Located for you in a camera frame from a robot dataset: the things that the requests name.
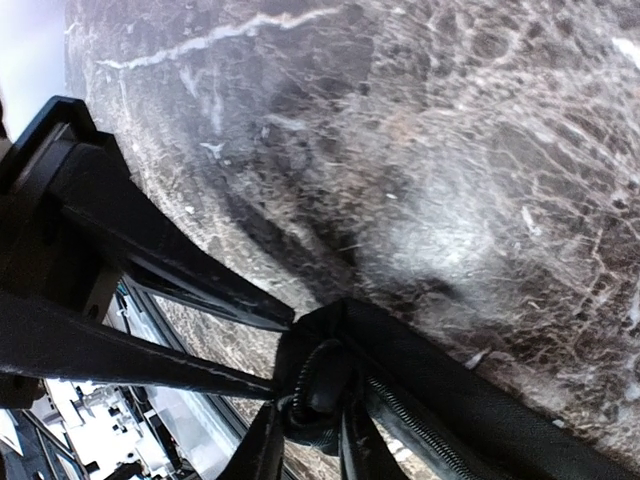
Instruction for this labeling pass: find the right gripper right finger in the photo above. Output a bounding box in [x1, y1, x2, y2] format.
[340, 399, 400, 479]

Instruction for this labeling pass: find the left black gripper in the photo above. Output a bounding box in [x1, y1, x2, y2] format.
[0, 95, 296, 411]

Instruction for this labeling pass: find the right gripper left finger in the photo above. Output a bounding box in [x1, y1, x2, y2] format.
[217, 402, 284, 480]

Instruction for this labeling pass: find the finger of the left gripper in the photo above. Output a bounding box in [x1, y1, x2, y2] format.
[1, 292, 275, 400]

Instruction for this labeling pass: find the black necktie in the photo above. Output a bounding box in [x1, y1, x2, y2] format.
[274, 299, 630, 479]

